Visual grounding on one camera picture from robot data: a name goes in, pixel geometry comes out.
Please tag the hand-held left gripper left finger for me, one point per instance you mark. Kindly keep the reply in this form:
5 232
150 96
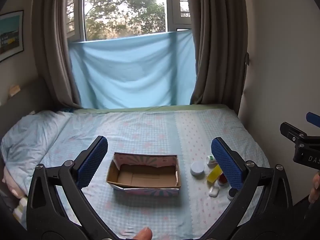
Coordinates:
93 160

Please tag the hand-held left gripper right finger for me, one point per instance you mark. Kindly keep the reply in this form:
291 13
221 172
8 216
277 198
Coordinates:
225 162

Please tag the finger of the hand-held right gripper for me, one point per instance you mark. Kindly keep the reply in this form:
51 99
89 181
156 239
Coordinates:
313 118
291 131

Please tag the yellowish tape roll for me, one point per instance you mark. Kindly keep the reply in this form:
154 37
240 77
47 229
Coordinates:
214 174

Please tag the small red-cap jar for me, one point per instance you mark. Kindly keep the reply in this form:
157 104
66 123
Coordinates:
222 180

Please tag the white round jar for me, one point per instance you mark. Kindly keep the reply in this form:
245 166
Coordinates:
197 168

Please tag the white earbuds case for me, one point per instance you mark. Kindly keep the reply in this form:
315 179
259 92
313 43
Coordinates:
213 191

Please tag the white jar with black label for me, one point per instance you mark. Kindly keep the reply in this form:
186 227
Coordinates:
232 193

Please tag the patterned cardboard box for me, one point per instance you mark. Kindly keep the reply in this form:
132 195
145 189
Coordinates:
145 177

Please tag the person's right hand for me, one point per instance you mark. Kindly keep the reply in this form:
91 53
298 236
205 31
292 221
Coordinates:
315 183

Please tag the person's left hand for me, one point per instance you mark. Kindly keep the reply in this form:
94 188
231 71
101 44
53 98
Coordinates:
142 234

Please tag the small white green-label bottle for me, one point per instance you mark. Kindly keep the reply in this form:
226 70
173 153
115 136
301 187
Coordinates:
210 160

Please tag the checked floral bed sheet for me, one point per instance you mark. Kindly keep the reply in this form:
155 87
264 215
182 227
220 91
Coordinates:
155 130

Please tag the grey headboard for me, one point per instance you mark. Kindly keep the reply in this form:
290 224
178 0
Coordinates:
22 105

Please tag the light blue window cloth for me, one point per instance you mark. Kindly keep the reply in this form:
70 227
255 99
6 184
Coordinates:
130 75

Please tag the small yellowish box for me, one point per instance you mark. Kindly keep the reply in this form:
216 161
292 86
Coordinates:
15 90

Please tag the window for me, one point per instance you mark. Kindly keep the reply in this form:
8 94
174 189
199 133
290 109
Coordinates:
125 7

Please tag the framed wall picture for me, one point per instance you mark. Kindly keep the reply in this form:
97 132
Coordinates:
10 35

